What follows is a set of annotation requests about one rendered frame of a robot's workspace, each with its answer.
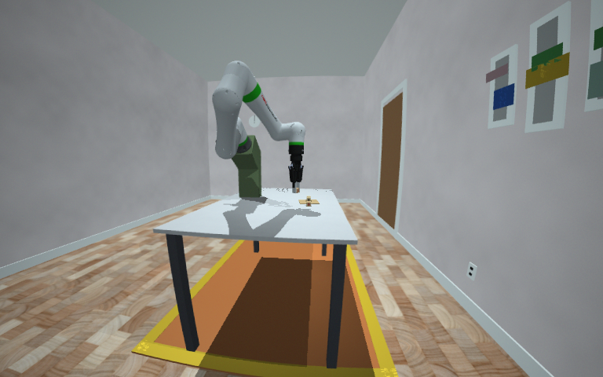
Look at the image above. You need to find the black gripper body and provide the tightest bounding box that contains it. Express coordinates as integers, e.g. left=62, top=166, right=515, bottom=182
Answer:
left=291, top=156, right=302, bottom=170

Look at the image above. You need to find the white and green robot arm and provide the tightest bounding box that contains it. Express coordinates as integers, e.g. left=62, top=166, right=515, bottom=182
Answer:
left=212, top=60, right=305, bottom=159

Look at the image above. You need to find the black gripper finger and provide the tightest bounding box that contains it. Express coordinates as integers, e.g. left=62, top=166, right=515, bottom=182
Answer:
left=288, top=164, right=298, bottom=193
left=296, top=164, right=304, bottom=192

